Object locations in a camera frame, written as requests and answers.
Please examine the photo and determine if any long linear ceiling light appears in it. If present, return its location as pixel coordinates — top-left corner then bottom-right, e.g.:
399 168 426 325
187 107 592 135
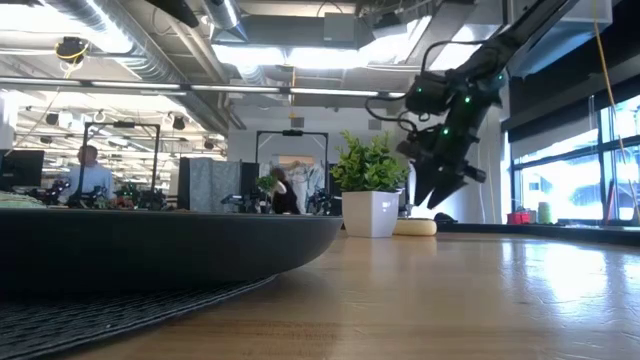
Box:
0 77 409 104

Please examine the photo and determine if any small green background plant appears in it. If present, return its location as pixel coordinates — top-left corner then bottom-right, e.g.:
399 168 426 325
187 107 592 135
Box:
255 174 277 196

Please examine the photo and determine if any round silver air duct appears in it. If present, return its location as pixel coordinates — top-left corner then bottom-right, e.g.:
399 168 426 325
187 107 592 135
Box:
202 0 251 44

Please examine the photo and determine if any person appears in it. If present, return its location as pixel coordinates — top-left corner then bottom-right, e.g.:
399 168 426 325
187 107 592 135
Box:
58 144 117 201
269 167 302 215

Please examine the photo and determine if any black computer monitor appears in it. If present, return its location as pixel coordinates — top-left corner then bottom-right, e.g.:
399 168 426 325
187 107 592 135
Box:
0 149 46 190

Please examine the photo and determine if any plain yellow donut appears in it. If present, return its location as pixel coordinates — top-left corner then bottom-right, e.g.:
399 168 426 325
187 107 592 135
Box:
394 218 438 237

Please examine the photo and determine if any large dark grey plate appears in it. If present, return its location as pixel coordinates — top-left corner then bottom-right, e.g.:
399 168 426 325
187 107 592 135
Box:
0 207 345 294

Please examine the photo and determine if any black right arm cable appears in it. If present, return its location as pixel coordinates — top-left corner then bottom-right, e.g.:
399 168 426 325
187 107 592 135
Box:
364 39 484 132

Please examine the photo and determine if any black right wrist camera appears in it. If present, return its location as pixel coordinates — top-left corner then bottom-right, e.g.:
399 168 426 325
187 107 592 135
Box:
403 71 455 116

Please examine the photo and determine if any white square plant pot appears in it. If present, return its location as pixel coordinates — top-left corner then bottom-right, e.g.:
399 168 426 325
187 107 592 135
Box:
341 188 403 238

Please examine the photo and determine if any grey office partition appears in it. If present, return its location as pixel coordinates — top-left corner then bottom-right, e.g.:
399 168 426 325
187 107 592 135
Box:
177 156 260 214

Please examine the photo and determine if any dark woven placemat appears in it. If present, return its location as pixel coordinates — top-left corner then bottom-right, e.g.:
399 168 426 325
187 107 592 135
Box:
0 274 279 360

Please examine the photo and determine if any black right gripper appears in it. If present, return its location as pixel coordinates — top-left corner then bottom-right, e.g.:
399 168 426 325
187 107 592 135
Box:
397 69 504 210

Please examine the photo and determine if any green artificial plant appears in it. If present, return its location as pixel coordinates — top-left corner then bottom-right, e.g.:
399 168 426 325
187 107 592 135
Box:
329 130 412 194

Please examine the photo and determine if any black low ledge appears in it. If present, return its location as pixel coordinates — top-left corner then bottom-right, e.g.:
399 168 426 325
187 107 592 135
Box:
437 221 640 247

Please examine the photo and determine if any black ceiling camera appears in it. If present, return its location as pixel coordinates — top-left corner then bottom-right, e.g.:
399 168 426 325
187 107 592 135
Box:
54 36 91 65

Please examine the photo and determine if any rectangular silver air duct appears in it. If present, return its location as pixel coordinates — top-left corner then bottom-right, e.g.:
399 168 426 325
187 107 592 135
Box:
399 0 614 79

